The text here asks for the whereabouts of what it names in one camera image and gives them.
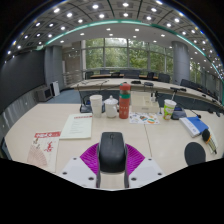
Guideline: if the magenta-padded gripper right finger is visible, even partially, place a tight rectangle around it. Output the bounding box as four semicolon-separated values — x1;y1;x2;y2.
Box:
124;143;166;189

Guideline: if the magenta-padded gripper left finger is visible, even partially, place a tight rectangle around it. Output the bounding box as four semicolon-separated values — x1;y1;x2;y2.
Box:
59;142;101;189

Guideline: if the black computer mouse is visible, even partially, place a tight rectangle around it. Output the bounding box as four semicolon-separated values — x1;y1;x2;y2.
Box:
96;131;128;174

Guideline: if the black mouse pad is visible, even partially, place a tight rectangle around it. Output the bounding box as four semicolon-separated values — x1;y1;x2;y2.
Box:
184;141;207;167

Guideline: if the red fan print brochure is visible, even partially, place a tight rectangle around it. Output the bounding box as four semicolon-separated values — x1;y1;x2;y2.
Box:
26;130;62;174

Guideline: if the white printed document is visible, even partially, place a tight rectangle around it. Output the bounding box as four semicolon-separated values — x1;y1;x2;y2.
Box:
59;112;94;140

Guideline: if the colourful leaflet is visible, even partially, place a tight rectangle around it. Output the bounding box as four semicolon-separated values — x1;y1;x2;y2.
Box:
128;112;161;126

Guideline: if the black conference microphone console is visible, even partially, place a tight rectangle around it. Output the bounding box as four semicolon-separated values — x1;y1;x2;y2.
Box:
171;105;202;120
79;94;93;114

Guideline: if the green print paper cup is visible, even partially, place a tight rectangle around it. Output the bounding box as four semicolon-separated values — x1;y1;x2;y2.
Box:
162;98;178;121

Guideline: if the blue and white book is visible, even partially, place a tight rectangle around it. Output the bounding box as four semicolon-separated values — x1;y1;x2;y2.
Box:
179;116;210;138

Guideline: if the white cardboard box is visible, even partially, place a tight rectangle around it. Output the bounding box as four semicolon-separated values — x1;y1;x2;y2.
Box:
130;90;160;114

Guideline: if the white paper cup stack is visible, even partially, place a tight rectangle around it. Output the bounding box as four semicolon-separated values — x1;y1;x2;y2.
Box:
89;94;104;118

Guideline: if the black handheld microphone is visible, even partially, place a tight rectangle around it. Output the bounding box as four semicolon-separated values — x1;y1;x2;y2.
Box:
201;128;218;155

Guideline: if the red drink bottle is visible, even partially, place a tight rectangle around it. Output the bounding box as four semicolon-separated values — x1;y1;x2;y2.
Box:
118;82;132;120

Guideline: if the grey floor cabinet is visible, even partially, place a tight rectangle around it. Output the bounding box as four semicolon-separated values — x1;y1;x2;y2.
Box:
35;85;54;103

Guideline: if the white standing panel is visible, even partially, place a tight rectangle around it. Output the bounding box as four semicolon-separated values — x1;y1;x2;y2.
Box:
49;80;61;98

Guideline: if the long curved conference table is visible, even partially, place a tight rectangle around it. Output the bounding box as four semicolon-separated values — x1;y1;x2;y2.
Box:
70;78;224;109

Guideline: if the group of dark chairs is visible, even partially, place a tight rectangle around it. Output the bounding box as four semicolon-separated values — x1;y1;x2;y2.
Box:
84;68;223;101

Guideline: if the group of ceiling lights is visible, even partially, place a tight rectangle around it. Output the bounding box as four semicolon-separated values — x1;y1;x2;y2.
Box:
4;0;224;81

